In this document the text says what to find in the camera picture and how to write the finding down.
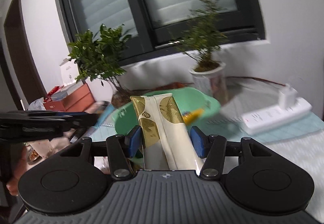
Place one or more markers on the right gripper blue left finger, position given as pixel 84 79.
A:
pixel 133 141

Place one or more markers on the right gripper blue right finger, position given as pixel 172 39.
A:
pixel 200 142

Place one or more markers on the yellow chip bag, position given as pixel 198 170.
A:
pixel 190 117

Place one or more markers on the beige gold long packet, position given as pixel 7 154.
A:
pixel 166 142

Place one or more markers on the glass drinking cup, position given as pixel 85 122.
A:
pixel 39 149

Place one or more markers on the green plastic bowl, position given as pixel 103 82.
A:
pixel 187 100

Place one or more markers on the white power strip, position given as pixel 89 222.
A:
pixel 269 118

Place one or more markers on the orange drawer box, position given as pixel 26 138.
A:
pixel 78 101

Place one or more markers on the white open box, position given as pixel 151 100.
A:
pixel 69 72

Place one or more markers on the leafy plant in glass vase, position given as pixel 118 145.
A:
pixel 98 57

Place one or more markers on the white charger plug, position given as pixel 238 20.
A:
pixel 287 97

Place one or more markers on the patterned tablecloth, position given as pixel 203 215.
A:
pixel 300 142

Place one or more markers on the small plant in white pot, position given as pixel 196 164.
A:
pixel 199 42

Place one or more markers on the dark window frame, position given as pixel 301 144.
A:
pixel 157 6

